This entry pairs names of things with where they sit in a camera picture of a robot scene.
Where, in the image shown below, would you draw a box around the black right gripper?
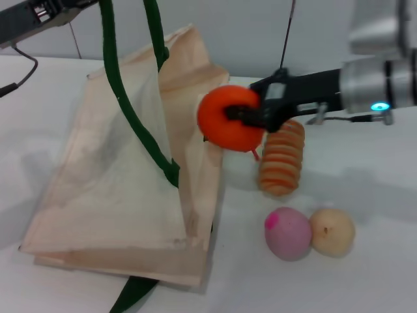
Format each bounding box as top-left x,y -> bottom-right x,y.
223,68 -> 343,133

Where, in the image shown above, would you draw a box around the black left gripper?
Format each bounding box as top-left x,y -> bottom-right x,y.
0,0 -> 100,46

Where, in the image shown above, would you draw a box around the orange toy fruit with stem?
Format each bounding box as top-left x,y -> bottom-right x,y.
197,85 -> 264,161

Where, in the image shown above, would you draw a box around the pink toy peach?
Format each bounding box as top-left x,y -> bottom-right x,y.
264,207 -> 313,262

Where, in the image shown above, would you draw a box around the beige handbag with green handles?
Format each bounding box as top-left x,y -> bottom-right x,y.
18,0 -> 231,313

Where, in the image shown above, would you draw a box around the orange striped toy bread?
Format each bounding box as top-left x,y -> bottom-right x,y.
257,119 -> 306,198

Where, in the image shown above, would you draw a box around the tan toy potato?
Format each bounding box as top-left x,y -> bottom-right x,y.
309,208 -> 356,258

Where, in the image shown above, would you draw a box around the white table cloth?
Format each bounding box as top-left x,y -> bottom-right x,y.
0,53 -> 417,313

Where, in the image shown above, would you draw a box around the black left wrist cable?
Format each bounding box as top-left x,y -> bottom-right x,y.
0,46 -> 38,98

